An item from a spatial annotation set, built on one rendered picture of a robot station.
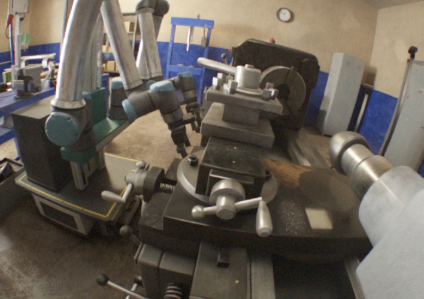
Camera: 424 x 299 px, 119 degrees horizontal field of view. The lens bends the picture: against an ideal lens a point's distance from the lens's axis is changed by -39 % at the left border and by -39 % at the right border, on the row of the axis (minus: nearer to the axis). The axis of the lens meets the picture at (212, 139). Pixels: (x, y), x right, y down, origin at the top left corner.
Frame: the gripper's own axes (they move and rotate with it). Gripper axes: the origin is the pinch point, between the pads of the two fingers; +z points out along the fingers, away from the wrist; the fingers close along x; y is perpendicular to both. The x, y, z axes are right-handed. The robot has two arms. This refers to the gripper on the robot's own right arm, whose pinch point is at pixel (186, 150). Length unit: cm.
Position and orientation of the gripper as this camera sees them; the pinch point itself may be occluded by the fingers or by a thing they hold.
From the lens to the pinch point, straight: 96.0
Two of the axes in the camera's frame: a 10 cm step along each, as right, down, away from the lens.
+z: 2.5, 8.1, 5.2
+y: -9.6, 2.5, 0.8
